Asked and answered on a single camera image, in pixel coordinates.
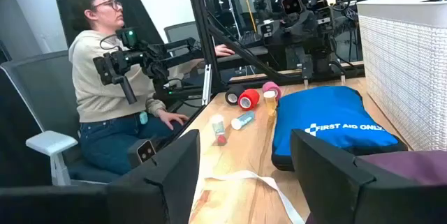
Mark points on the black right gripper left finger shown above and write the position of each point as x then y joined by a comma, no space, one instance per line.
157,196

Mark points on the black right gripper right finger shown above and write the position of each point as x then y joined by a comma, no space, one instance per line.
349,196

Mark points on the pink bandage roll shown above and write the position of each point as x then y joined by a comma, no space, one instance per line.
272,86

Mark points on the amber pill bottle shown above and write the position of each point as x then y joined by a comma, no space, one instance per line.
270,104

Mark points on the red bandage roll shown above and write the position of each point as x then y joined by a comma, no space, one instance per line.
253,96

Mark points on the black bandage roll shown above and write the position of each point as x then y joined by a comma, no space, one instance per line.
238,89

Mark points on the teal bottle with red heart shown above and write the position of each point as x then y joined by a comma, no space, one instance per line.
218,126

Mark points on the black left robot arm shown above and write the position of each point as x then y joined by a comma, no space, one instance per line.
324,53

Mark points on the purple cloth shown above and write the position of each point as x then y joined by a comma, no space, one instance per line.
412,166

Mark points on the blue first aid bag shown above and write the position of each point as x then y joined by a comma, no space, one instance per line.
331,119

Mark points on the small teal clip-on device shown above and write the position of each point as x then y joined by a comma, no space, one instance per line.
143,118

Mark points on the white plastic laundry basket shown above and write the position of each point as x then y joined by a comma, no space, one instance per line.
405,70

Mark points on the grey mesh chair back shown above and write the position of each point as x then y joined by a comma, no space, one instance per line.
181,33

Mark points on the person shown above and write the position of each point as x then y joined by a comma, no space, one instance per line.
104,88

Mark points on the grey office chair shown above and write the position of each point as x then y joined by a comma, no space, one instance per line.
42,88

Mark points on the black folding panel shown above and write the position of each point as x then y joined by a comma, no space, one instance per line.
139,14

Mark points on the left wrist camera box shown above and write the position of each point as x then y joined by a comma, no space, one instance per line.
292,4

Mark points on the table-level camera box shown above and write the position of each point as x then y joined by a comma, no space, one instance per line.
145,150

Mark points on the black aluminium rig frame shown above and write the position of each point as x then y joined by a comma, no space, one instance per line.
200,25

